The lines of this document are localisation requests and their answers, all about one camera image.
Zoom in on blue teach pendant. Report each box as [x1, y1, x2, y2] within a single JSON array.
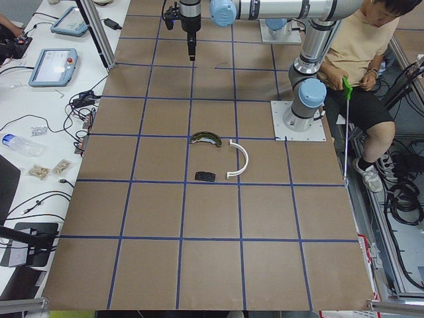
[[50, 6, 87, 37], [28, 48, 78, 87]]

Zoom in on white shoe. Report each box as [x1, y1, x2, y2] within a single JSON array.
[[352, 158, 383, 193]]

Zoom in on black power adapter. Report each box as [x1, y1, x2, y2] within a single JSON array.
[[103, 18, 122, 30]]

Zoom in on aluminium frame post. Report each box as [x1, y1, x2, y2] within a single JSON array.
[[76, 0, 116, 70]]

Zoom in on green handled grabber stick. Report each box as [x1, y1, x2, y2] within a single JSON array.
[[342, 76, 352, 189]]

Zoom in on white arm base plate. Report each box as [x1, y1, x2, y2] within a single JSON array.
[[270, 101, 327, 142]]

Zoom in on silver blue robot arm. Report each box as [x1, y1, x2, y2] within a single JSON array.
[[209, 0, 362, 132]]

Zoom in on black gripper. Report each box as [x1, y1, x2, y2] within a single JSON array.
[[187, 31, 197, 61]]

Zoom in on green brake shoe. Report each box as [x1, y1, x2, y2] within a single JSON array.
[[189, 131, 222, 148]]

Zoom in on near blue teach pendant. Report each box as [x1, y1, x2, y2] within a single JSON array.
[[28, 48, 78, 87]]

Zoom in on far blue teach pendant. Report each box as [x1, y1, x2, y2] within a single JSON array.
[[50, 6, 87, 37]]

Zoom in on seated person beige shirt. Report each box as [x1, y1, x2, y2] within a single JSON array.
[[317, 0, 411, 193]]

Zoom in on bag of small parts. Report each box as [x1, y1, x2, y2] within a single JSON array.
[[27, 164, 50, 180]]

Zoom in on clear plastic water bottle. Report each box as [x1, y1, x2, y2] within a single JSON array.
[[1, 133, 45, 157]]

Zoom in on black brake pad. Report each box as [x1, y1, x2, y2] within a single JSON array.
[[195, 171, 216, 182]]

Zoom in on white curved plastic arc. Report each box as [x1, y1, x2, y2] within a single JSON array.
[[226, 139, 249, 180]]

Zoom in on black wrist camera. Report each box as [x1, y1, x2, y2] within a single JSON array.
[[163, 6, 180, 30]]

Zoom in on coiled black cables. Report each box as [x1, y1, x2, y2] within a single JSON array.
[[384, 184, 424, 229]]

